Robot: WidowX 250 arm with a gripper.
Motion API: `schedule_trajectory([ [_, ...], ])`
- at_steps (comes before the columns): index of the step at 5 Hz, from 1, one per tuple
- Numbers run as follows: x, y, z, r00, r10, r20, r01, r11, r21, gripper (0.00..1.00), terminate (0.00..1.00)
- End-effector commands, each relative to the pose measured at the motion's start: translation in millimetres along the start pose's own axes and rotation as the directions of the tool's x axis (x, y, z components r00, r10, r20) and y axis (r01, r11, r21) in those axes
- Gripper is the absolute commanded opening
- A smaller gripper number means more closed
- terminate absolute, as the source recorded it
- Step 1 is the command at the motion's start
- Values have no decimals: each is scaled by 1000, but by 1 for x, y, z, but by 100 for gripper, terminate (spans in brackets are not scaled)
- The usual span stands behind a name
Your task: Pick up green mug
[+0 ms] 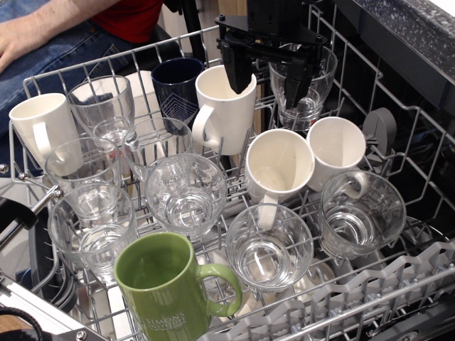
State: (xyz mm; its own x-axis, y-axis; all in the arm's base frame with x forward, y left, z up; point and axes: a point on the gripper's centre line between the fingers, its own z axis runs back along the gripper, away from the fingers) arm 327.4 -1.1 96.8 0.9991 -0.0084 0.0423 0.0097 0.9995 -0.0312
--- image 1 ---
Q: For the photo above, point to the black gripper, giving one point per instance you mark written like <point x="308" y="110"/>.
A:
<point x="273" y="31"/>

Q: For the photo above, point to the person's forearm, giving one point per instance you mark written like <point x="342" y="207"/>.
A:
<point x="55" y="17"/>

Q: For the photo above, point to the tall white mug centre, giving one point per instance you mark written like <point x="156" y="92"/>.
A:
<point x="224" y="116"/>

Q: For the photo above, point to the white mug tilted centre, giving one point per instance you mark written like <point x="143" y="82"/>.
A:
<point x="279" y="163"/>

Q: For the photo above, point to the white mug right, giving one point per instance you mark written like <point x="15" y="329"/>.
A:
<point x="338" y="146"/>

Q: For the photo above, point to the white mug far left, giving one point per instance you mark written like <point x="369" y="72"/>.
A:
<point x="44" y="123"/>

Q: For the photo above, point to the green ceramic mug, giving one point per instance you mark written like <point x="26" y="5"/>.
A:
<point x="162" y="283"/>

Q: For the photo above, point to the person's hand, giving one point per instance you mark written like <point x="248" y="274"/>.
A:
<point x="17" y="39"/>

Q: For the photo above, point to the clear glass back right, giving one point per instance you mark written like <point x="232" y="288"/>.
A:
<point x="310" y="107"/>

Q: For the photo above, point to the clear glass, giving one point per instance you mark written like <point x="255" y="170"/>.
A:
<point x="357" y="227"/>
<point x="269" y="247"/>
<point x="147" y="142"/>
<point x="84" y="160"/>
<point x="310" y="107"/>
<point x="92" y="225"/>
<point x="186" y="194"/>
<point x="104" y="107"/>

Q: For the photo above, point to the dark blue cup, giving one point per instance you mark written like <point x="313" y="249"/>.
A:
<point x="174" y="84"/>

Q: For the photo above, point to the clear glass behind middle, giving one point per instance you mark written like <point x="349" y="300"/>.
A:
<point x="147" y="142"/>

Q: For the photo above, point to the clear glass back left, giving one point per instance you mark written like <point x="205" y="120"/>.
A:
<point x="104" y="107"/>

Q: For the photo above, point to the clear glass front centre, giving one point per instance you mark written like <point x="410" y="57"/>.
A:
<point x="269" y="247"/>

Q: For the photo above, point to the clear glass front left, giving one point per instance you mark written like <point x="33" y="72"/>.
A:
<point x="92" y="225"/>

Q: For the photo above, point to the grey plastic tine row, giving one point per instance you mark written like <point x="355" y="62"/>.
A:
<point x="335" y="309"/>

